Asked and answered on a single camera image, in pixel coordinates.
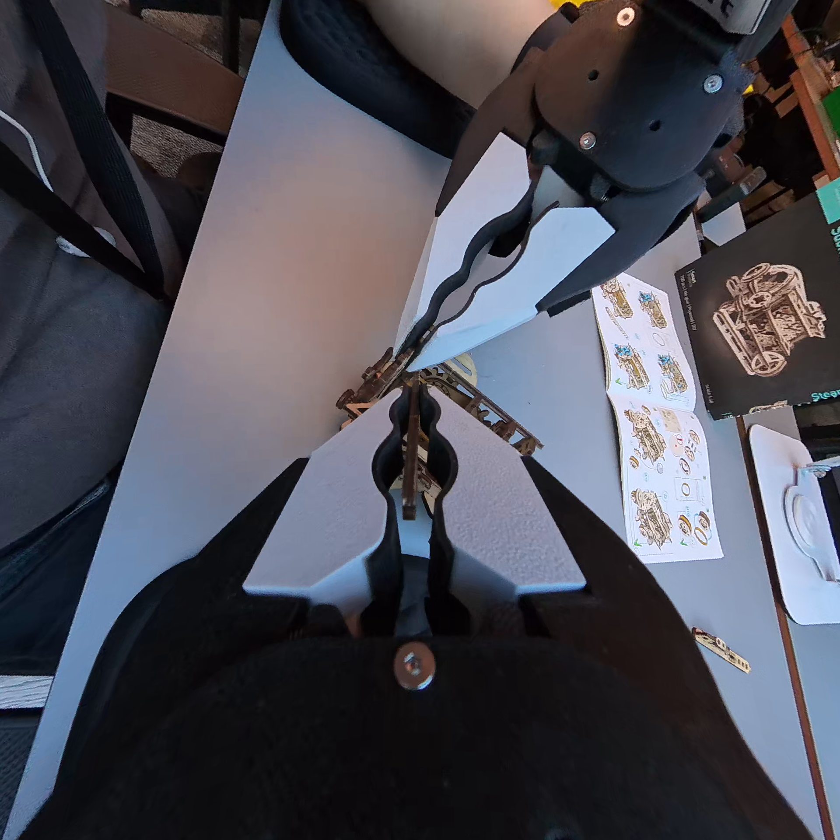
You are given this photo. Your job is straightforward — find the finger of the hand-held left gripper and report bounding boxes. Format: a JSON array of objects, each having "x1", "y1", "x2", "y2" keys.
[
  {"x1": 392, "y1": 133, "x2": 536, "y2": 363},
  {"x1": 407, "y1": 200, "x2": 618, "y2": 373}
]

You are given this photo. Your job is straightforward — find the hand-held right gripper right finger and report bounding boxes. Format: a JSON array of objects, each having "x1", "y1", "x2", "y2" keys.
[{"x1": 420, "y1": 387, "x2": 587, "y2": 636}]

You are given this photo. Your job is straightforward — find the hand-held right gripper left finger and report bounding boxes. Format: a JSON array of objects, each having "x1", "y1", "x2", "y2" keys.
[{"x1": 243, "y1": 387, "x2": 404, "y2": 636}]

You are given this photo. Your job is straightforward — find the wooden mechanical model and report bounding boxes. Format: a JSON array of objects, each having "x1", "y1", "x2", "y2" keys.
[{"x1": 336, "y1": 348, "x2": 546, "y2": 457}]

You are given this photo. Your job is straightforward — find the dark wooden model part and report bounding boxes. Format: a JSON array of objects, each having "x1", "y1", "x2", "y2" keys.
[{"x1": 402, "y1": 384, "x2": 421, "y2": 521}]

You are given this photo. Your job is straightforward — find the person's left forearm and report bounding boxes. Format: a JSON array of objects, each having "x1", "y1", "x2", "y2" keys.
[{"x1": 364, "y1": 0, "x2": 559, "y2": 109}]

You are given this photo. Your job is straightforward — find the black model kit box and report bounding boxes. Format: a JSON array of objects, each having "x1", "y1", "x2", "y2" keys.
[{"x1": 675, "y1": 176, "x2": 840, "y2": 421}]

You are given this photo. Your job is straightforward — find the white instruction booklet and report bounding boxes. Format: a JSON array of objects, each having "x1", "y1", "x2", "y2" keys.
[{"x1": 591, "y1": 272, "x2": 725, "y2": 564}]

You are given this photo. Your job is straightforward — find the cluttered wooden shelf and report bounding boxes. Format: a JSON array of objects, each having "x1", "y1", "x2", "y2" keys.
[{"x1": 735, "y1": 0, "x2": 840, "y2": 217}]

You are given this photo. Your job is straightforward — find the small loose wooden part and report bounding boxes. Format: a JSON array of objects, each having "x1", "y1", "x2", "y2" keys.
[{"x1": 692, "y1": 626, "x2": 752, "y2": 675}]

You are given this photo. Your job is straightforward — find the white tray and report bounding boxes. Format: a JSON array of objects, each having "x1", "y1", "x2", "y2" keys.
[{"x1": 748, "y1": 423, "x2": 840, "y2": 624}]

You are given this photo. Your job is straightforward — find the person's blue jeans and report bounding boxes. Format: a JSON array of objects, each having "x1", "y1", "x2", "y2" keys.
[{"x1": 0, "y1": 479, "x2": 122, "y2": 677}]

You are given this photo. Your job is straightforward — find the person's grey jacket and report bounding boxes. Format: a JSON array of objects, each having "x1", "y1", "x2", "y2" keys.
[{"x1": 0, "y1": 0, "x2": 198, "y2": 552}]

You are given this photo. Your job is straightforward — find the brown chair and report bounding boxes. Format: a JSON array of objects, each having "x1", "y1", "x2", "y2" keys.
[{"x1": 105, "y1": 5, "x2": 247, "y2": 144}]

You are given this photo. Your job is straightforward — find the grey reflective strip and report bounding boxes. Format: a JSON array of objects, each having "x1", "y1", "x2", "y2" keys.
[{"x1": 0, "y1": 676, "x2": 55, "y2": 710}]

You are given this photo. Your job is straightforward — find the black mesh chair seat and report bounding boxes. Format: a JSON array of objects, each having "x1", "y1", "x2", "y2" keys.
[{"x1": 0, "y1": 709, "x2": 43, "y2": 840}]

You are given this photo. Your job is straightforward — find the black strap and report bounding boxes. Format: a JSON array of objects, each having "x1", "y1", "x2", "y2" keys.
[{"x1": 0, "y1": 0, "x2": 168, "y2": 301}]

